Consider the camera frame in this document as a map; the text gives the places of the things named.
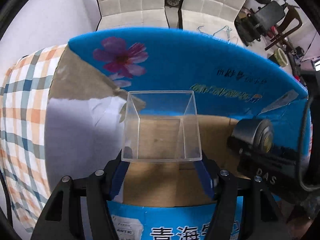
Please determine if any clear acrylic box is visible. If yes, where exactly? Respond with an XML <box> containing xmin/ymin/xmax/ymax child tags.
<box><xmin>121</xmin><ymin>90</ymin><xmax>202</xmax><ymax>163</ymax></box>

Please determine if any silver round tin can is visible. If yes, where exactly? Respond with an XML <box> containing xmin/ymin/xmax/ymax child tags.
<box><xmin>227</xmin><ymin>119</ymin><xmax>274</xmax><ymax>154</ymax></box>

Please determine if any green round bucket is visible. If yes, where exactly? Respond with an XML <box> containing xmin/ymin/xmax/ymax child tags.
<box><xmin>268</xmin><ymin>48</ymin><xmax>289</xmax><ymax>68</ymax></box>

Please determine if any plaid checkered cloth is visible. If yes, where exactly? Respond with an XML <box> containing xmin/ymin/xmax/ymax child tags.
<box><xmin>1</xmin><ymin>44</ymin><xmax>66</xmax><ymax>232</ymax></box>

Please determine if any blue cardboard milk carton box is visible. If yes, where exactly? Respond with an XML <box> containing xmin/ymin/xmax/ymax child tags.
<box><xmin>44</xmin><ymin>28</ymin><xmax>312</xmax><ymax>239</ymax></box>

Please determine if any black weight bench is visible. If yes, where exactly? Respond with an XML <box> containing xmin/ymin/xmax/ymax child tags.
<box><xmin>235</xmin><ymin>1</ymin><xmax>285</xmax><ymax>47</ymax></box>

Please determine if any brown wooden chair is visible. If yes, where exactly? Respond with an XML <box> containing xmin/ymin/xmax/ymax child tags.
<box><xmin>265</xmin><ymin>3</ymin><xmax>303</xmax><ymax>50</ymax></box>

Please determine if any right white padded chair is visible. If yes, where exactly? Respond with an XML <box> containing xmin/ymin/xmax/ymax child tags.
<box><xmin>178</xmin><ymin>0</ymin><xmax>246</xmax><ymax>47</ymax></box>

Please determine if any white padded chair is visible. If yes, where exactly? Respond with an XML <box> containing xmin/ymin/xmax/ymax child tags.
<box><xmin>178</xmin><ymin>0</ymin><xmax>246</xmax><ymax>47</ymax></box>
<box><xmin>97</xmin><ymin>0</ymin><xmax>169</xmax><ymax>30</ymax></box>

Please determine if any left white padded chair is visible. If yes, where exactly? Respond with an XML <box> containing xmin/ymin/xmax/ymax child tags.
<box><xmin>97</xmin><ymin>0</ymin><xmax>169</xmax><ymax>30</ymax></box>

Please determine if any black cable at left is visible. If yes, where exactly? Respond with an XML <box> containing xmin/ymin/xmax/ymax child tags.
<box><xmin>0</xmin><ymin>169</ymin><xmax>15</xmax><ymax>233</ymax></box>

